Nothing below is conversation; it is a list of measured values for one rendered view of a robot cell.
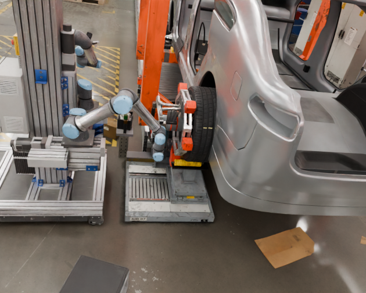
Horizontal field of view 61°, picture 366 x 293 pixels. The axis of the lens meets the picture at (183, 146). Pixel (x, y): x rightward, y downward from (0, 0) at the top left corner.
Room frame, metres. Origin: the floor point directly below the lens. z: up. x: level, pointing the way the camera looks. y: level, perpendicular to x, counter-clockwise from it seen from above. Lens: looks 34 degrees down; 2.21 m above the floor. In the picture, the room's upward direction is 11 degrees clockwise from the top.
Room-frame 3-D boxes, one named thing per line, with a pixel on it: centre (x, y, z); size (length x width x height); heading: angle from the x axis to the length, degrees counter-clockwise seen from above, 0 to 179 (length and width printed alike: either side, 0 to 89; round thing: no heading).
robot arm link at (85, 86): (2.42, 0.93, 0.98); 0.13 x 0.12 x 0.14; 90
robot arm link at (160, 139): (1.89, 0.17, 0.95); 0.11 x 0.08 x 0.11; 6
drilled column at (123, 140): (2.89, 0.66, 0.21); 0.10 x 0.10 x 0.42; 14
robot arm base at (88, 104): (2.42, 0.92, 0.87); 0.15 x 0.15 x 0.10
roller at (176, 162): (2.29, -0.07, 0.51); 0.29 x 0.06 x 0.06; 104
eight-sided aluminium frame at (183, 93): (2.38, 0.05, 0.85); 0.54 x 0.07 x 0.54; 14
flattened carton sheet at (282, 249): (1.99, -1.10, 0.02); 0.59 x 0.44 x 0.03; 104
